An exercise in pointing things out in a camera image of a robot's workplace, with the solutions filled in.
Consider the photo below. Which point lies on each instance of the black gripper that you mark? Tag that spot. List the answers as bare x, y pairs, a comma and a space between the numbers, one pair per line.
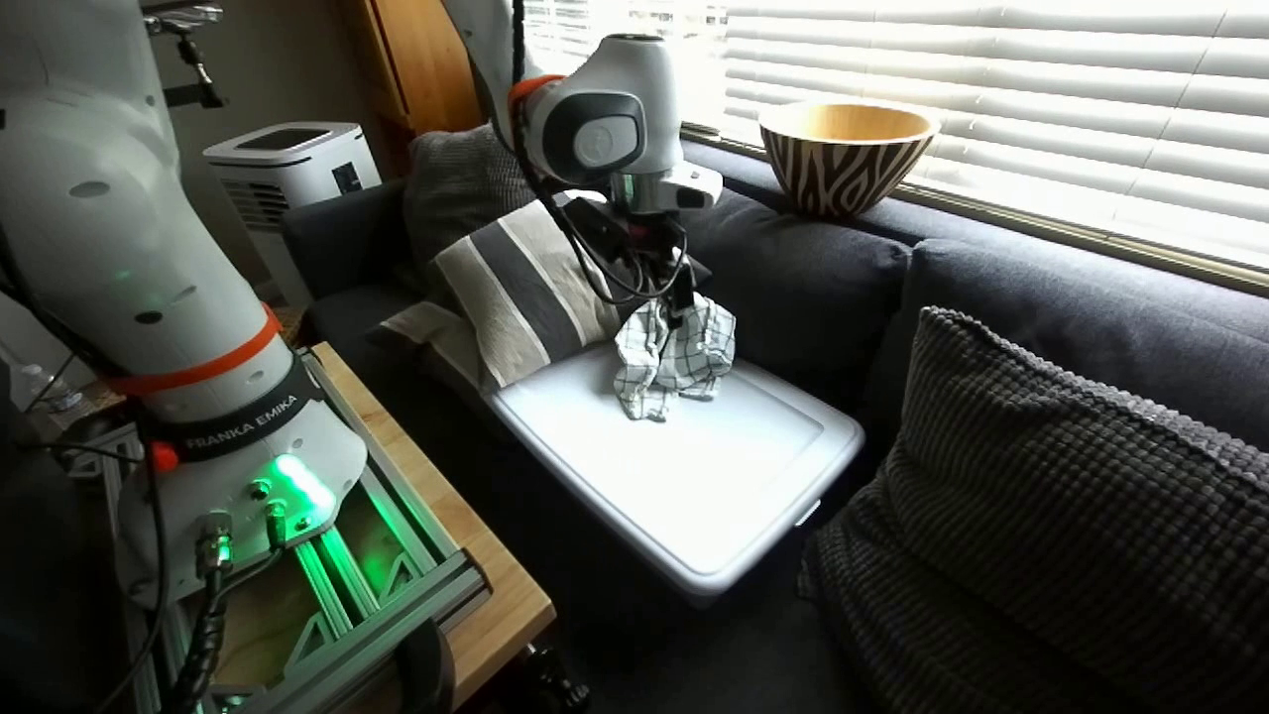
649, 238

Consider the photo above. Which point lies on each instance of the white green-checked towel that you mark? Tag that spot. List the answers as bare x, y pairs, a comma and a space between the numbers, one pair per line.
667, 362

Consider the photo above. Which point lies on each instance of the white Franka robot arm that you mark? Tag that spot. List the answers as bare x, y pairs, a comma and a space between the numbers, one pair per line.
144, 291

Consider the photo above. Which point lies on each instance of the dark blue sofa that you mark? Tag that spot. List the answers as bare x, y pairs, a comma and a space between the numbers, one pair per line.
819, 278

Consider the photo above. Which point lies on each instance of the grey beige striped pillow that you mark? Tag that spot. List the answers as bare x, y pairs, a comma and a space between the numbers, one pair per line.
528, 283

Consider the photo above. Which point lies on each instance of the zebra pattern wooden bowl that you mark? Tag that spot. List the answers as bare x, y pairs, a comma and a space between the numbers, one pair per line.
846, 165

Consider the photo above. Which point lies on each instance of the plain grey cushion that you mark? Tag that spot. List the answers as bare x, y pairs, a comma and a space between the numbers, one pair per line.
457, 178

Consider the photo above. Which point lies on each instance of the brown wooden cabinet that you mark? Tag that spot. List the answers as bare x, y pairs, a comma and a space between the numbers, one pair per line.
420, 61

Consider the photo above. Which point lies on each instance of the light wooden table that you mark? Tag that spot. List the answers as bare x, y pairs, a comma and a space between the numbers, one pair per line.
497, 595

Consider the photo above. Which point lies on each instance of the white air purifier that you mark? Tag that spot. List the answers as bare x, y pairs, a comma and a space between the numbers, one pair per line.
281, 171

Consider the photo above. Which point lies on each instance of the white window blinds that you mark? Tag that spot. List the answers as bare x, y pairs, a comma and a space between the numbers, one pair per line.
1056, 103

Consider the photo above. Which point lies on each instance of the dark textured cushion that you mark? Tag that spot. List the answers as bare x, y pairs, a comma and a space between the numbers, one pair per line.
1056, 528

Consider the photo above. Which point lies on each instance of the green metal mounting frame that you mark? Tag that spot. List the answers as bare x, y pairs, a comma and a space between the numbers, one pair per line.
380, 557

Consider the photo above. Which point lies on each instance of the black camera stand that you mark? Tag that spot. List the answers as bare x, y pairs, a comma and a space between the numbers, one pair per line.
191, 61

